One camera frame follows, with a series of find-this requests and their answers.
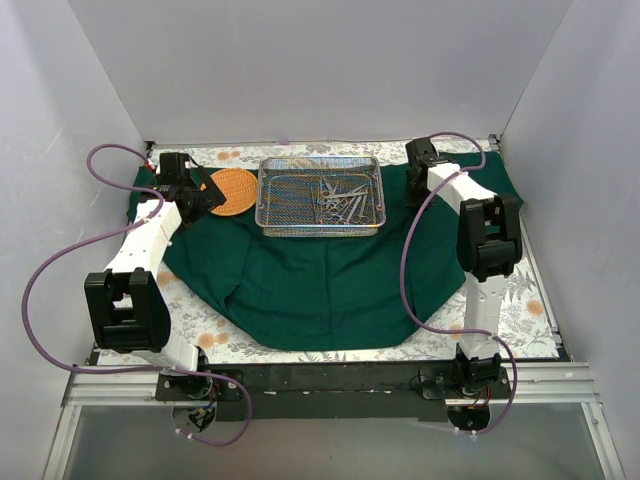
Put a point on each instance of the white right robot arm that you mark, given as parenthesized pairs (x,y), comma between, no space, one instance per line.
(488,247)

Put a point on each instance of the green surgical cloth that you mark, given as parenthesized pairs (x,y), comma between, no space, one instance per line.
(324,293)

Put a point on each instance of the steel surgical scissors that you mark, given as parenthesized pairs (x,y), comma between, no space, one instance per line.
(331,200)

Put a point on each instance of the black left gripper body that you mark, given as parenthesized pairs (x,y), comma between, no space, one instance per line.
(201,191)

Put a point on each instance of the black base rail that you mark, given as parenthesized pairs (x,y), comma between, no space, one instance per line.
(418,390)

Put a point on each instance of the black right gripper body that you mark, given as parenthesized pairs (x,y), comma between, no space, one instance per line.
(415,185)

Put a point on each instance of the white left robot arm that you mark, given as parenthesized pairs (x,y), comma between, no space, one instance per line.
(127,310)

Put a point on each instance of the steel surgical forceps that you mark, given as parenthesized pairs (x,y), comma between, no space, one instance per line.
(347,217)

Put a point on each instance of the floral patterned table mat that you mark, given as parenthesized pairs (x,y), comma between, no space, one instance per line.
(223,341)

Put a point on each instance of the metal mesh instrument tray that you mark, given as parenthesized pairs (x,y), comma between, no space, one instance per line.
(286,194)

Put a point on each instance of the round woven bamboo tray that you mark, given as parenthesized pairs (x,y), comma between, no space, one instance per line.
(239,186)

